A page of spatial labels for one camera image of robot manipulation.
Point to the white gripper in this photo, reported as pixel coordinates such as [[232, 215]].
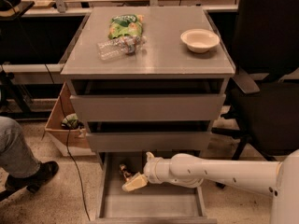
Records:
[[151, 171]]

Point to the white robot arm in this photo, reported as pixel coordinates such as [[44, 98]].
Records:
[[278, 179]]

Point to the grey middle drawer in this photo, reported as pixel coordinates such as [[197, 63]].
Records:
[[148, 135]]

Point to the grey open bottom drawer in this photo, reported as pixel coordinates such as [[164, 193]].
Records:
[[153, 204]]

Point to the grey top drawer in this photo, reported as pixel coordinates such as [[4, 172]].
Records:
[[120, 100]]

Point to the grey drawer cabinet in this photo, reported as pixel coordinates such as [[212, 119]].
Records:
[[164, 56]]

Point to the cardboard box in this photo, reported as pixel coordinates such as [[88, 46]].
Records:
[[62, 129]]

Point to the green bag in box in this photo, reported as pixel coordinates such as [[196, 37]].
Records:
[[71, 122]]

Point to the black shoe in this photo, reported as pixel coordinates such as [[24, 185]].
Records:
[[46, 172]]

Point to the clear plastic water bottle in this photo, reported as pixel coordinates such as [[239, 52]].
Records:
[[120, 46]]

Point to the person leg in jeans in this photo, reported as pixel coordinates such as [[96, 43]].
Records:
[[16, 157]]

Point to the black office chair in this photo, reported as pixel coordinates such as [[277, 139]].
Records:
[[265, 105]]

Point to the white bowl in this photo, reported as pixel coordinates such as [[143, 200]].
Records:
[[200, 40]]

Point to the green chip bag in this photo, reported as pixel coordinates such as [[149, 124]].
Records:
[[127, 24]]

